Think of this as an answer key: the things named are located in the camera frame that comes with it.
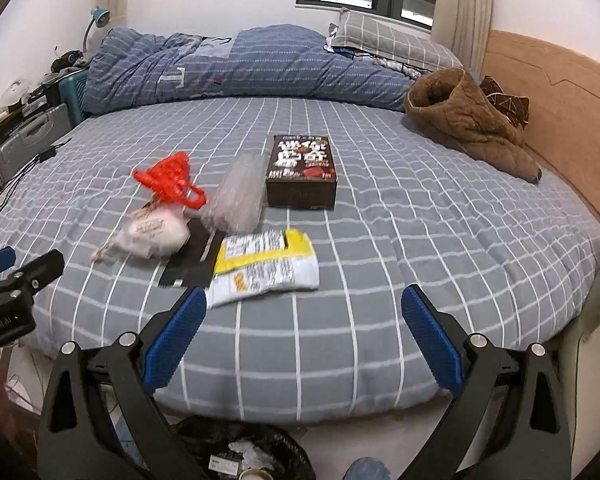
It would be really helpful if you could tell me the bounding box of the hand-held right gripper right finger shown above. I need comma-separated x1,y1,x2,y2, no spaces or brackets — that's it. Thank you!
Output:
401,284,573,480

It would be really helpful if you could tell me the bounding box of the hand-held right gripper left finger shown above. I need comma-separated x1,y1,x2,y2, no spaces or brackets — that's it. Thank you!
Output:
36,287,208,480

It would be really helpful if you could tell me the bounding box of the black foil packet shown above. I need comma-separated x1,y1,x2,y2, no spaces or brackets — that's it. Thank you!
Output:
160,215,228,290

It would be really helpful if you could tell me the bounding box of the white plastic food bag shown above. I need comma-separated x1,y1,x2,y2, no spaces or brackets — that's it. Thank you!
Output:
91,205,191,264

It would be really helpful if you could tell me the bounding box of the yellow white snack packet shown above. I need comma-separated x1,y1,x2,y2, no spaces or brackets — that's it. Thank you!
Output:
204,227,321,310

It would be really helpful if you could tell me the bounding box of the white tissue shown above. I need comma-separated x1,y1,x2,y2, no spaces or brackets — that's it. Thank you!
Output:
228,439,276,471

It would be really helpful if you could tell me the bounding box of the black trash bag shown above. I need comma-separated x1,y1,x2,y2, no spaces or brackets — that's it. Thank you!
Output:
172,416,318,480

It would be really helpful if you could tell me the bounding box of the red plastic bag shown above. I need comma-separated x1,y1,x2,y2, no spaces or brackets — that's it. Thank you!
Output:
132,151,208,211

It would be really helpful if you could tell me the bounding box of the dark cardboard box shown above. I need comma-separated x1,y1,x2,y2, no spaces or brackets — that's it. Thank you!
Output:
265,134,338,211

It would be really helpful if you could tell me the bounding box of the bed with grey checked sheet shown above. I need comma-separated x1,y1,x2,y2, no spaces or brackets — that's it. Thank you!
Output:
0,95,600,428

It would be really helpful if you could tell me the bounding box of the grey hard suitcase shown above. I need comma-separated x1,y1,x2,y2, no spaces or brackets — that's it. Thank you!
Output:
0,104,73,188

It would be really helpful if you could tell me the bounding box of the blue slipper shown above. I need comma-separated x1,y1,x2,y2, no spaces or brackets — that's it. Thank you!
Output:
342,456,393,480

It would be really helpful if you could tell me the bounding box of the white rounded object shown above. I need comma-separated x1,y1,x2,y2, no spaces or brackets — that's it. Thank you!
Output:
0,77,31,116

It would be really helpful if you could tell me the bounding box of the teal plastic chair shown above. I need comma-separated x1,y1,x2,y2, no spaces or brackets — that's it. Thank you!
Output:
57,69,91,128

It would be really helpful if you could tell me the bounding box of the pile of dark gadgets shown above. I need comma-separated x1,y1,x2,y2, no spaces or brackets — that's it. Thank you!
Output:
50,47,93,73

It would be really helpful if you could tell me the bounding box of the brown quilted jacket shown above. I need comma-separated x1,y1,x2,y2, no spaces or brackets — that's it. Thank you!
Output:
404,66,543,184

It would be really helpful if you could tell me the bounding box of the blue desk lamp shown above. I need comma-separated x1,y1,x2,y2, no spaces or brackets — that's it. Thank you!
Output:
80,6,111,58

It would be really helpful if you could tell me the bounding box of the wooden headboard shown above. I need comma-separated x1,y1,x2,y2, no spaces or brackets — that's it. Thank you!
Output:
480,30,600,236

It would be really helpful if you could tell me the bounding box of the dark plaid cloth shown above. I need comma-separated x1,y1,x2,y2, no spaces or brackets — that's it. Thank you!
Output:
330,45,426,81

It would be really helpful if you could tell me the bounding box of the blue striped duvet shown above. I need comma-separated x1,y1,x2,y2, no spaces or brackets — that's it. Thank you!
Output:
82,25,428,116

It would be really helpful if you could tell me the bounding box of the grey checked pillow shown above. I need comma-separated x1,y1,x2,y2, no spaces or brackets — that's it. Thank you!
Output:
327,7,463,73

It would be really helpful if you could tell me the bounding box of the wide cream curtain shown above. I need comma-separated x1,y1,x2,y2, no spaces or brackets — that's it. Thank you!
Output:
430,0,496,73

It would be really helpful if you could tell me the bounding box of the black charger with cable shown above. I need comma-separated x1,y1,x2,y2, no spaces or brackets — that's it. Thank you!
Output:
0,146,71,231

